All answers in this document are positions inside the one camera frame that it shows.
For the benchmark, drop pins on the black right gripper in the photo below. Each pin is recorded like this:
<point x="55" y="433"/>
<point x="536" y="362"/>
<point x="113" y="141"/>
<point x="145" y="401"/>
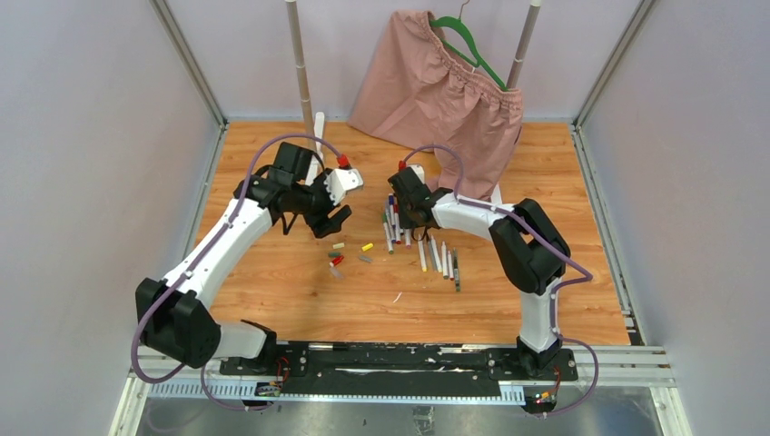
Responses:
<point x="405" y="222"/>

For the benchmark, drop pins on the white garment rack left foot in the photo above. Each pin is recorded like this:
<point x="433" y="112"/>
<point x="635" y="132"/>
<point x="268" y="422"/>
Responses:
<point x="318" y="131"/>

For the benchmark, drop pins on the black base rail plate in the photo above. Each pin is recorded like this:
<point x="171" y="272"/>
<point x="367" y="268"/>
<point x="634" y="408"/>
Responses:
<point x="400" y="370"/>

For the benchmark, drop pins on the white garment rack right foot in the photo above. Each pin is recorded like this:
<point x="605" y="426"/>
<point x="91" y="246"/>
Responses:
<point x="496" y="197"/>

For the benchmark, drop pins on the grey clear-cap pen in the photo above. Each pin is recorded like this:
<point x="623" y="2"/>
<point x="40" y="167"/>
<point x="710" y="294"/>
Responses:
<point x="455" y="269"/>

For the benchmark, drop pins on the grey garment rack right pole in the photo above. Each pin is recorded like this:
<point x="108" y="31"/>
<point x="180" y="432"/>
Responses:
<point x="523" y="43"/>

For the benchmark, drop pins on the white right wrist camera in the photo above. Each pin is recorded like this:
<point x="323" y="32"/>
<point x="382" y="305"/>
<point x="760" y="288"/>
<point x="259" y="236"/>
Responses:
<point x="419" y="171"/>

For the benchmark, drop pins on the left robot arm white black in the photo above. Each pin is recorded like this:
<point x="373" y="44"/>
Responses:
<point x="173" y="313"/>

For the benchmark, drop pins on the green cap white marker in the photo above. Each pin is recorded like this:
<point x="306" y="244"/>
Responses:
<point x="387" y="231"/>
<point x="444" y="261"/>

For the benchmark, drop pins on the green clothes hanger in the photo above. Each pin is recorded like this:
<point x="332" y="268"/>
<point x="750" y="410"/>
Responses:
<point x="474" y="57"/>

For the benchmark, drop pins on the aluminium frame post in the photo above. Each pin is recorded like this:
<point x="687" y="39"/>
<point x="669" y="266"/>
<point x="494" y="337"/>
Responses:
<point x="626" y="39"/>
<point x="170" y="24"/>

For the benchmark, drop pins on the black cap white marker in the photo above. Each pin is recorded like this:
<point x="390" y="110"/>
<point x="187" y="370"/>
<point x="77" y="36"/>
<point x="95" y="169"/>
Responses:
<point x="396" y="222"/>

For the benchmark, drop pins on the aluminium frame right post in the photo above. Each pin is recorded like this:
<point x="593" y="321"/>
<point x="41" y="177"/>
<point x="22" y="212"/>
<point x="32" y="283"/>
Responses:
<point x="626" y="39"/>

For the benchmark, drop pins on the clear pen cap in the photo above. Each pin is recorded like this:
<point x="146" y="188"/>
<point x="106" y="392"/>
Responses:
<point x="336" y="273"/>

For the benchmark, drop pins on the white garment rack foot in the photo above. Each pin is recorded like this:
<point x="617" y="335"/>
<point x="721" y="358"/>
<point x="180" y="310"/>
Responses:
<point x="318" y="131"/>
<point x="496" y="197"/>

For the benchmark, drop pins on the yellow cap white marker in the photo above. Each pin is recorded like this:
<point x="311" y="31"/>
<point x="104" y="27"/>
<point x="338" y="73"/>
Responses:
<point x="422" y="255"/>

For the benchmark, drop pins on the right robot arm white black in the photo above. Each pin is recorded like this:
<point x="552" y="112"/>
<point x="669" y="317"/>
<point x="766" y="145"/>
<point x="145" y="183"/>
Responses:
<point x="530" y="249"/>

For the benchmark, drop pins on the grey garment rack pole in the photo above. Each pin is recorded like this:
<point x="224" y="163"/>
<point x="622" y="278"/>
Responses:
<point x="523" y="43"/>
<point x="300" y="65"/>

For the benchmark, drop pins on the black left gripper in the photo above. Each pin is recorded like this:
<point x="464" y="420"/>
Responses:
<point x="321" y="222"/>

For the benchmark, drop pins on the aluminium frame left post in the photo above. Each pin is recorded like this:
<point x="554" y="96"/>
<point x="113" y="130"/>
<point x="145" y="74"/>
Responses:
<point x="170" y="24"/>

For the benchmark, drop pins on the pink shorts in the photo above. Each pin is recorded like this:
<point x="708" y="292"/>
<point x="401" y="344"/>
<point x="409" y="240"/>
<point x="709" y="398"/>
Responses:
<point x="417" y="92"/>

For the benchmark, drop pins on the grey garment rack left pole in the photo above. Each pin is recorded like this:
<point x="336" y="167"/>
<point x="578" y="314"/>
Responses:
<point x="300" y="65"/>

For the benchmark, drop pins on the red cap white marker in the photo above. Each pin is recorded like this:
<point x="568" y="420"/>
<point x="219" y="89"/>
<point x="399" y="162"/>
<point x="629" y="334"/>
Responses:
<point x="450" y="265"/>

